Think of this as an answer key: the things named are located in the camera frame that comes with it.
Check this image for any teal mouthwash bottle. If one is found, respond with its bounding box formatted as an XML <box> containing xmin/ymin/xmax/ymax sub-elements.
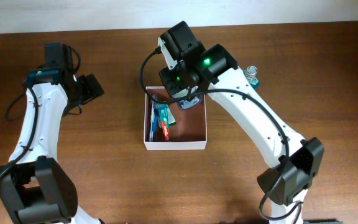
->
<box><xmin>243</xmin><ymin>65</ymin><xmax>260</xmax><ymax>90</ymax></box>

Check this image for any pink open cardboard box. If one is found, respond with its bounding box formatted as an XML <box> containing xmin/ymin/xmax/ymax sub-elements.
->
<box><xmin>143</xmin><ymin>96</ymin><xmax>207</xmax><ymax>151</ymax></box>

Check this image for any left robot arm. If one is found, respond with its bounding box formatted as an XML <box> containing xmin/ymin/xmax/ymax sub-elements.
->
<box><xmin>0</xmin><ymin>43</ymin><xmax>104</xmax><ymax>224</ymax></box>

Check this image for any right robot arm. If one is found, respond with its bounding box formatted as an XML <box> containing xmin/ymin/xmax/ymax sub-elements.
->
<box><xmin>157</xmin><ymin>21</ymin><xmax>324</xmax><ymax>223</ymax></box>

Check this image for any green white soap packet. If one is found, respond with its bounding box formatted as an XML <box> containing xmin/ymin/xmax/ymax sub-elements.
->
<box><xmin>157</xmin><ymin>104</ymin><xmax>176</xmax><ymax>126</ymax></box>

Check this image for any blue white toothbrush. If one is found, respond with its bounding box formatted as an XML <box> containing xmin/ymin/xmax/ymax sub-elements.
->
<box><xmin>149</xmin><ymin>94</ymin><xmax>157</xmax><ymax>142</ymax></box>

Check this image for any blue disposable razor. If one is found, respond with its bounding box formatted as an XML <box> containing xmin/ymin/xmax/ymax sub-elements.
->
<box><xmin>151</xmin><ymin>108</ymin><xmax>158</xmax><ymax>136</ymax></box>

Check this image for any foam handwash pump bottle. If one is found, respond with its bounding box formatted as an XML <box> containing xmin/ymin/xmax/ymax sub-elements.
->
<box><xmin>172</xmin><ymin>87</ymin><xmax>203</xmax><ymax>110</ymax></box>

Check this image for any red green toothpaste tube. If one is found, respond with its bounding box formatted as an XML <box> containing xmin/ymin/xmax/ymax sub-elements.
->
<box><xmin>157</xmin><ymin>104</ymin><xmax>170</xmax><ymax>142</ymax></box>

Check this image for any right black cable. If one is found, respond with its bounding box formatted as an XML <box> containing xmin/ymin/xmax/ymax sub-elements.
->
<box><xmin>139</xmin><ymin>46</ymin><xmax>304</xmax><ymax>222</ymax></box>

